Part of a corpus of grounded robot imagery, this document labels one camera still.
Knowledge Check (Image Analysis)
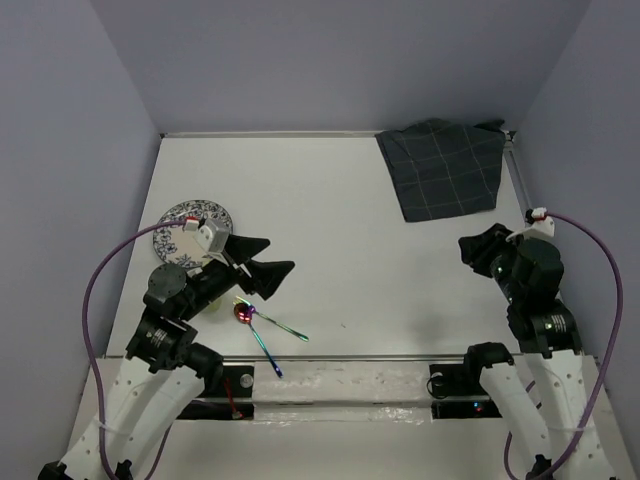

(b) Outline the aluminium rail front edge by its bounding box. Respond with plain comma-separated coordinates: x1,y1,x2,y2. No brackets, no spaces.
102,353,599,363

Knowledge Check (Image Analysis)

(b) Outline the iridescent spoon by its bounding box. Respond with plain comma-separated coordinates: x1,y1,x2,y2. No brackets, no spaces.
233,301,283,378

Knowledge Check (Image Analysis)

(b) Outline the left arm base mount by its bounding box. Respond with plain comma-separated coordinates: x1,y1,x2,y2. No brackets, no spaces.
177,364,254,421

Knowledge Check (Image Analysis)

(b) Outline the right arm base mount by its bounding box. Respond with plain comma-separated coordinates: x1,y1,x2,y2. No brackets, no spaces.
426,363,501,420

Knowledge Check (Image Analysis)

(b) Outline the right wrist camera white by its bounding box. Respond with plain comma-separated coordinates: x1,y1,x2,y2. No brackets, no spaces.
506,207,555,243

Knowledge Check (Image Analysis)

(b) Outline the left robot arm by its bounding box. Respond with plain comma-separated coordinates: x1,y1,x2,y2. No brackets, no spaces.
39,217,295,479

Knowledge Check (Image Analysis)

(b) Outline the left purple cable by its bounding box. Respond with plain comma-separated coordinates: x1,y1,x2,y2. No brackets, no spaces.
82,217,201,480

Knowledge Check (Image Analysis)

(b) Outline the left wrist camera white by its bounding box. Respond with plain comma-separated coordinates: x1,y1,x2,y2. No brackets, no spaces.
194,218,232,254

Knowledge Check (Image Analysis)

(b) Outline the aluminium rail edge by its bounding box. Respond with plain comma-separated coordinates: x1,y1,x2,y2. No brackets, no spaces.
503,130,532,211
102,353,599,363

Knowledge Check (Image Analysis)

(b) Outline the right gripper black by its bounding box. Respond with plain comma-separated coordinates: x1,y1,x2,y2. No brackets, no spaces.
458,221,525,302

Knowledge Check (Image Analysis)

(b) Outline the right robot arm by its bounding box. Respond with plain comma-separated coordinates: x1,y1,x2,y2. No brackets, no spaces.
458,219,616,479

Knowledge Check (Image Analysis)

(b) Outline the pale yellow paper cup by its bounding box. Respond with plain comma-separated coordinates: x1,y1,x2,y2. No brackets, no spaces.
204,298,222,313

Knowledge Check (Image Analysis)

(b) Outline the dark checked cloth napkin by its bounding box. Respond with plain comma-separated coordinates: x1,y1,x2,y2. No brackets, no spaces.
375,118,506,223

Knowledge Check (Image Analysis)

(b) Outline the iridescent fork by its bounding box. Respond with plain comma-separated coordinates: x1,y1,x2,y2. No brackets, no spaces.
233,296,309,342

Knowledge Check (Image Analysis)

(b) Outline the aluminium rail right edge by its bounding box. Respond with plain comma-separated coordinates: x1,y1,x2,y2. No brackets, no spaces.
503,130,532,211

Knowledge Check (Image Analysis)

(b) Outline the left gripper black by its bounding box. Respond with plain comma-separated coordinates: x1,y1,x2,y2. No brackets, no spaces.
180,232,295,318

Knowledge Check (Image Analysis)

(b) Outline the blue floral plate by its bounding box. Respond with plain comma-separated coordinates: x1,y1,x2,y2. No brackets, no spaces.
152,200,233,270

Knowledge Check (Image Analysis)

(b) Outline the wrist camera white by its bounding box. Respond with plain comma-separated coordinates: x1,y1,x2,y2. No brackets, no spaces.
506,207,555,243
194,218,232,254

